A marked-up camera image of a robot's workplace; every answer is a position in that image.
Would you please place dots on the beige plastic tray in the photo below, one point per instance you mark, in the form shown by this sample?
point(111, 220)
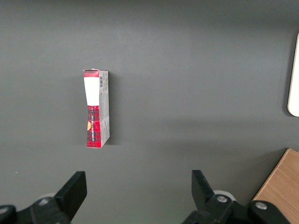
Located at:
point(294, 93)

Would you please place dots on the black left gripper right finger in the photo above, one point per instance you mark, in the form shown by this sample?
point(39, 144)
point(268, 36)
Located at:
point(205, 200)

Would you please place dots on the red plaid carton box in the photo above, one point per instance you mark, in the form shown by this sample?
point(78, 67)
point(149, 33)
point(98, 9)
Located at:
point(93, 130)

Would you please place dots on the wooden drawer cabinet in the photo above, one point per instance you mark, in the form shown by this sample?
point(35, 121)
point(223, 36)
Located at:
point(280, 182)

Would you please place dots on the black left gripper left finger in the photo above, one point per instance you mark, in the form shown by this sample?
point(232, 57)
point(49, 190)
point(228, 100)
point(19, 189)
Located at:
point(67, 198)

